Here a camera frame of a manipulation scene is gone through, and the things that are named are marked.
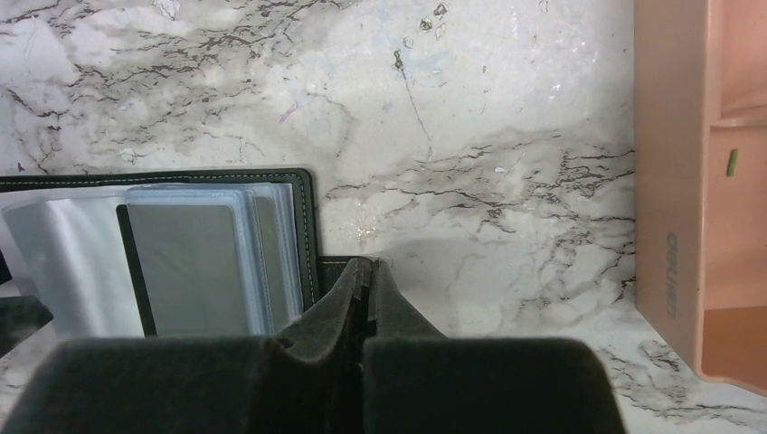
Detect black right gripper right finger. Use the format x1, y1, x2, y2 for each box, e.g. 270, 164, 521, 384
362, 261, 625, 433

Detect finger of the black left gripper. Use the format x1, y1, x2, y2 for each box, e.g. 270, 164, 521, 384
1, 254, 53, 357

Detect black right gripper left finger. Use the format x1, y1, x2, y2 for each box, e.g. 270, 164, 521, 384
3, 258, 373, 433

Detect black leather card holder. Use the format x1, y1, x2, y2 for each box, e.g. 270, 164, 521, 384
1, 168, 347, 338

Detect peach plastic file organizer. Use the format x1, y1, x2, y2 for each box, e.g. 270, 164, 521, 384
634, 1, 766, 394

